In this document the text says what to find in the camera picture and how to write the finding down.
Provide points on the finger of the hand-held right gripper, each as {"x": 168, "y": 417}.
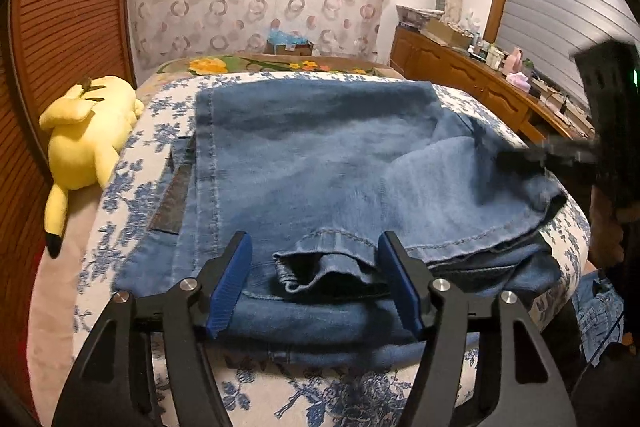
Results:
{"x": 550, "y": 154}

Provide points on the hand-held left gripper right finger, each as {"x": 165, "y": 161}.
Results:
{"x": 400, "y": 282}

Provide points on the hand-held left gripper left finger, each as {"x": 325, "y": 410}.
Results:
{"x": 230, "y": 282}

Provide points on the blue denim pants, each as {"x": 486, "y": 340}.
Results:
{"x": 300, "y": 157}

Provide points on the pink container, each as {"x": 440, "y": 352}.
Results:
{"x": 517, "y": 69}

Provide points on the wooden dresser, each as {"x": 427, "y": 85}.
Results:
{"x": 450, "y": 67}

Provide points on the white blue floral cloth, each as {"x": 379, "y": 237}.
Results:
{"x": 325, "y": 397}

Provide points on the open cardboard box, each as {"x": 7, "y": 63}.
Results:
{"x": 447, "y": 33}

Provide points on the person's blue patterned clothing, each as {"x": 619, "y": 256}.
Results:
{"x": 597, "y": 317}

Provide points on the stack of papers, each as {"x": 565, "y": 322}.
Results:
{"x": 417, "y": 14}

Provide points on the yellow plush toy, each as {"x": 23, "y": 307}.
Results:
{"x": 85, "y": 132}

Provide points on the wooden wardrobe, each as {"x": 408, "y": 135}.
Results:
{"x": 65, "y": 7}

